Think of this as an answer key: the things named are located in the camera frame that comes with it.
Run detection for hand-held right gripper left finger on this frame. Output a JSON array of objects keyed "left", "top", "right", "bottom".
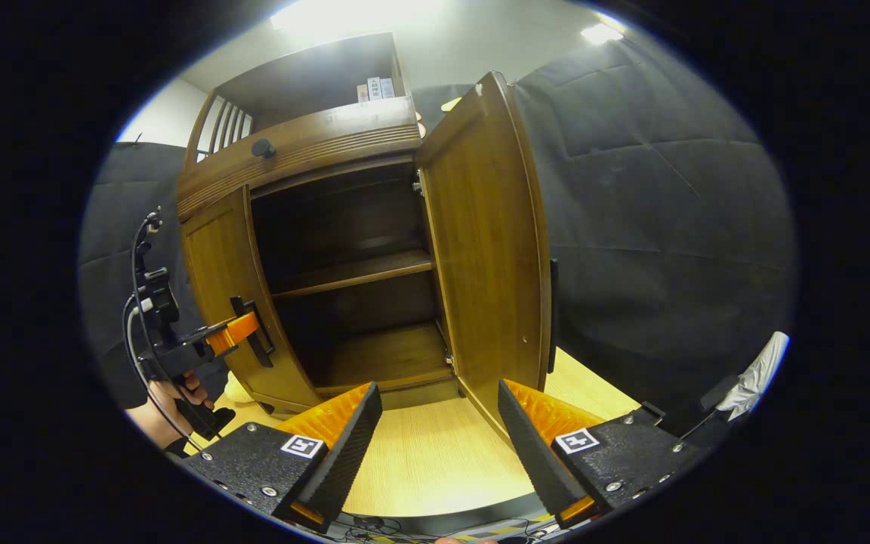
[{"left": 182, "top": 382, "right": 383, "bottom": 533}]

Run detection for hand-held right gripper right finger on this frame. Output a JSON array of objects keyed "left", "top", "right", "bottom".
[{"left": 498, "top": 379, "right": 700, "bottom": 530}]

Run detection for wooden shoe cabinet door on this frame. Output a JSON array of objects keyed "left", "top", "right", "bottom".
[
  {"left": 180, "top": 185, "right": 322, "bottom": 415},
  {"left": 414, "top": 72, "right": 560, "bottom": 447}
]

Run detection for wooden double-door shoe cabinet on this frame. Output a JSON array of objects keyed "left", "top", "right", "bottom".
[{"left": 176, "top": 32, "right": 466, "bottom": 416}]

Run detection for wooden inner cabinet shelf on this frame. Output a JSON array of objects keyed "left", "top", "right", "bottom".
[{"left": 273, "top": 249, "right": 434, "bottom": 299}]

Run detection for wooden drawer with black knob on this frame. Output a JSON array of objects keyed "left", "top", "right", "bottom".
[{"left": 177, "top": 97, "right": 422, "bottom": 222}]

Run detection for white cloth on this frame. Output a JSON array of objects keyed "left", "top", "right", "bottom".
[{"left": 720, "top": 331, "right": 791, "bottom": 422}]

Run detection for black backdrop cloth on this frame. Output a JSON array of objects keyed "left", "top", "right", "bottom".
[{"left": 79, "top": 38, "right": 798, "bottom": 424}]

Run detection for large ceiling light panel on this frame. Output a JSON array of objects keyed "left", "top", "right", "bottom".
[{"left": 269, "top": 0, "right": 451, "bottom": 39}]

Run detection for small ceiling light panel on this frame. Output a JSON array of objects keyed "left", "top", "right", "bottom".
[{"left": 581, "top": 23, "right": 625, "bottom": 45}]

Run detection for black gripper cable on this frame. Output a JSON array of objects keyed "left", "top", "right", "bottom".
[{"left": 122, "top": 212, "right": 205, "bottom": 456}]

